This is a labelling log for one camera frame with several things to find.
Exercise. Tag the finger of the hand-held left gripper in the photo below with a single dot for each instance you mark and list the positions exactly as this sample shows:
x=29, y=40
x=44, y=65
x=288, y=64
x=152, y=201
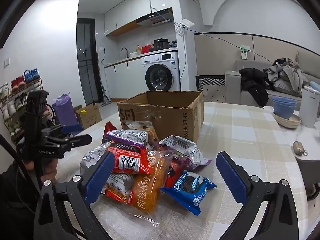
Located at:
x=72, y=128
x=77, y=140

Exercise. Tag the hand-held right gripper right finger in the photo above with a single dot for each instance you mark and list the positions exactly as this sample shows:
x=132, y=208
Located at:
x=231, y=180

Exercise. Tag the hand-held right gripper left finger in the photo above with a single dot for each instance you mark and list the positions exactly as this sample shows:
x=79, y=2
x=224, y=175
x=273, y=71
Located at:
x=100, y=177

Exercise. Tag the crispy noodle snack packet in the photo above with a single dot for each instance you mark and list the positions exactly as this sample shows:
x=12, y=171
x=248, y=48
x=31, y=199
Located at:
x=117, y=187

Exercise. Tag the silver purple snack packet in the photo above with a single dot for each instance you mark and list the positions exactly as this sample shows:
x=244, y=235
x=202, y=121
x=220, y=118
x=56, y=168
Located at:
x=130, y=136
x=91, y=158
x=185, y=147

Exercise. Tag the red chip bag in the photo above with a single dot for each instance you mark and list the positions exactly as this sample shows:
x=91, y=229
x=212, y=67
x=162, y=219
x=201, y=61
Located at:
x=110, y=128

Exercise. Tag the red noodle packet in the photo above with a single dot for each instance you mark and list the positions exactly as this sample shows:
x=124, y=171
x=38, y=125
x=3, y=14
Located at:
x=135, y=163

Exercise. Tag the blue cookie packet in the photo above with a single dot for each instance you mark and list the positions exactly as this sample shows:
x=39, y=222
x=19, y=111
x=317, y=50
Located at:
x=192, y=192

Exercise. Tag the orange meat floss bread packet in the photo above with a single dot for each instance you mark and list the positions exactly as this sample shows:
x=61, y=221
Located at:
x=150, y=182

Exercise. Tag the red black snack packet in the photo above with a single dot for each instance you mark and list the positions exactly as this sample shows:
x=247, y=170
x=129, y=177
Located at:
x=175, y=172

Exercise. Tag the clear biscuit packet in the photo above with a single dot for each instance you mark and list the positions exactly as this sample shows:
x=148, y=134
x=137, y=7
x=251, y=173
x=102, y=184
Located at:
x=145, y=130

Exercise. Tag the brown cardboard box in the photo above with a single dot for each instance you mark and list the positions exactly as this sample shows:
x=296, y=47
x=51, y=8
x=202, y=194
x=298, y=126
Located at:
x=162, y=115

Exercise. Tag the person's left hand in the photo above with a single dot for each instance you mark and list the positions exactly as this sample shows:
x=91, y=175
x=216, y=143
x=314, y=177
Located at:
x=51, y=170

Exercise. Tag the purple bag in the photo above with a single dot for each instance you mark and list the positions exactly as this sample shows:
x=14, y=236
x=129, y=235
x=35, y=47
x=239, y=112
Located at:
x=62, y=112

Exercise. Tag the small cardboard box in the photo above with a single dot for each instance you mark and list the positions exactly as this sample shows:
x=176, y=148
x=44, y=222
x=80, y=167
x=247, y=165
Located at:
x=90, y=117

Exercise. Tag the wooden shoe rack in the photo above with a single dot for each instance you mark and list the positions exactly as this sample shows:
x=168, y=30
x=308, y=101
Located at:
x=37, y=82

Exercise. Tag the red sneakers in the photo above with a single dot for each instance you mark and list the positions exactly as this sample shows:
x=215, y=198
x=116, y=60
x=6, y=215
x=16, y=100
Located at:
x=17, y=83

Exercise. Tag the white shoes on rack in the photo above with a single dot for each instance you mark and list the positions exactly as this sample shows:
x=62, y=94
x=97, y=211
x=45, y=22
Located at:
x=5, y=91

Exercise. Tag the beige checked tablecloth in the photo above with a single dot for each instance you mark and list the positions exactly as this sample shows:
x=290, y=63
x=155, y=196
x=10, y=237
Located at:
x=250, y=142

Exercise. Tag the blue sneakers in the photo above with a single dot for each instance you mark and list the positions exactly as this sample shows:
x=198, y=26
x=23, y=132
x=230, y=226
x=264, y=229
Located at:
x=31, y=75

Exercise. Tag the stick vacuum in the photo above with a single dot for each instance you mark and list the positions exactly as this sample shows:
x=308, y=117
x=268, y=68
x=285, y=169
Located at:
x=107, y=97

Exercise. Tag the black glass door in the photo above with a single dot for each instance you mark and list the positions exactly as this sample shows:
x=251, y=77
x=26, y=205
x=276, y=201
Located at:
x=86, y=62

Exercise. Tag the white kitchen base cabinets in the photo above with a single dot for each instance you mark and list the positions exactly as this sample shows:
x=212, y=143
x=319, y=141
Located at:
x=125, y=80

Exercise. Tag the beige key pouch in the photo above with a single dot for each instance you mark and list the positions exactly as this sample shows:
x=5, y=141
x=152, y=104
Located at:
x=298, y=148

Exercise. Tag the grey chair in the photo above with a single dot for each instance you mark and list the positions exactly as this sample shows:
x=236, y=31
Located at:
x=310, y=177

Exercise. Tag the beige shallow bowl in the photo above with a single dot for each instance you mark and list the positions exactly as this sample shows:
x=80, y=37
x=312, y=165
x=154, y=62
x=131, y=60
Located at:
x=290, y=122

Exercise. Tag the blue bowl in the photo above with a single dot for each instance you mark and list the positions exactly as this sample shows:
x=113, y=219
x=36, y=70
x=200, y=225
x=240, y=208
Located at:
x=283, y=99
x=283, y=111

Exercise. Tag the kitchen faucet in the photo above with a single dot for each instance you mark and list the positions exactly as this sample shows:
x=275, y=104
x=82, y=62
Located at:
x=125, y=51

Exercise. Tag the grey sofa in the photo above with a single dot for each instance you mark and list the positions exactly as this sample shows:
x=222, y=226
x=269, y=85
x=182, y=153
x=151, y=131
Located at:
x=232, y=85

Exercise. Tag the white bowl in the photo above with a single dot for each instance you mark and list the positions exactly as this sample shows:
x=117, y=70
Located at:
x=133, y=54

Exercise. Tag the black white patterned mat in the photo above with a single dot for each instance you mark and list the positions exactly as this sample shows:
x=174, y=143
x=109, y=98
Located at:
x=212, y=85

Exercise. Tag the black jacket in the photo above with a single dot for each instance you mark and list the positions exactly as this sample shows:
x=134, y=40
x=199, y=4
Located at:
x=252, y=82

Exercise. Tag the white washing machine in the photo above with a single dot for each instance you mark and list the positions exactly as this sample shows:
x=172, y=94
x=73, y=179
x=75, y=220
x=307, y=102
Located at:
x=160, y=77

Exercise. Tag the yellow soap bottle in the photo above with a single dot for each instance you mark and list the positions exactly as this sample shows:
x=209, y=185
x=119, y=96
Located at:
x=138, y=50

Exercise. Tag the white electric kettle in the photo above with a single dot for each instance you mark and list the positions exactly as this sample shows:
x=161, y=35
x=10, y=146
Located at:
x=308, y=110

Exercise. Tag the red box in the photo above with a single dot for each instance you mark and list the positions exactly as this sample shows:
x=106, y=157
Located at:
x=147, y=48

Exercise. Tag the grey clothes pile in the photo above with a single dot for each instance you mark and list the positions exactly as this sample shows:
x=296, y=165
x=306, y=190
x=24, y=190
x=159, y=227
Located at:
x=285, y=77

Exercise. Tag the black pressure cooker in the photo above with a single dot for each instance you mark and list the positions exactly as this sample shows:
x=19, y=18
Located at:
x=161, y=44

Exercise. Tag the light blue pillow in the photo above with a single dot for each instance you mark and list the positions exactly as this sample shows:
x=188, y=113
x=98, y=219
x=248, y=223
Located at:
x=315, y=86

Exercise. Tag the range hood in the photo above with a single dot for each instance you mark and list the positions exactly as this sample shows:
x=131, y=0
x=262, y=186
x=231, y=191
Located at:
x=152, y=20

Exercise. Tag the white power strip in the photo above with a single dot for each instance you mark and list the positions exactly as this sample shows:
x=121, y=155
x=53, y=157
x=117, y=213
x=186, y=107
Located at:
x=186, y=24

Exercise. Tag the white wall switch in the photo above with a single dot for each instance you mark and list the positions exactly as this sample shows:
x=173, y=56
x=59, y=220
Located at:
x=6, y=62

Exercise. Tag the green white wall outlet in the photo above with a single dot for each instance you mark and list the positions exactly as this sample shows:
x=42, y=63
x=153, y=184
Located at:
x=244, y=52

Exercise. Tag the white wall cabinets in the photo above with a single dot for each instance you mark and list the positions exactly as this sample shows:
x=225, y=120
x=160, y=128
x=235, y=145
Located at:
x=130, y=10

